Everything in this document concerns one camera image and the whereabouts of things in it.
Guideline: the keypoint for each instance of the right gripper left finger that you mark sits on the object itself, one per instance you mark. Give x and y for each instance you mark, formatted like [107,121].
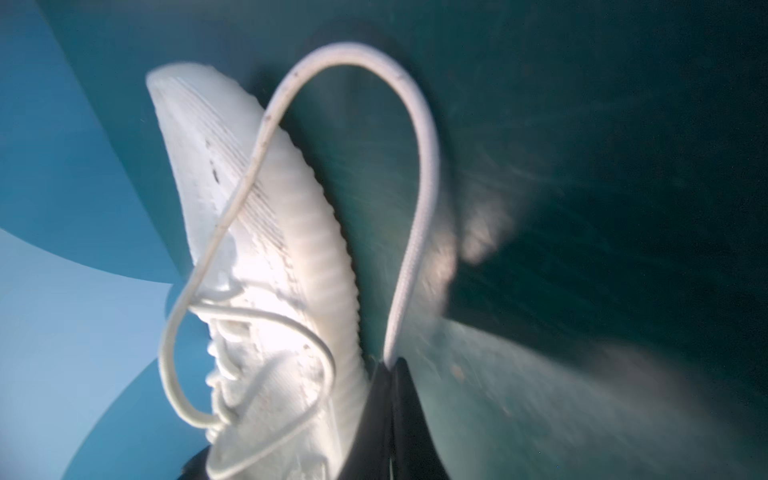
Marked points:
[369,456]

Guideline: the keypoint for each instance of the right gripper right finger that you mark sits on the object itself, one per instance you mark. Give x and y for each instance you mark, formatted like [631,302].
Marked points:
[414,456]

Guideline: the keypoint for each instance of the white sneaker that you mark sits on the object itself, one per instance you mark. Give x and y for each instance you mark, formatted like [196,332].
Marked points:
[279,298]

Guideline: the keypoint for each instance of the white shoelace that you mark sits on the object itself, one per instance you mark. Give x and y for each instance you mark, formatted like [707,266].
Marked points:
[183,358]

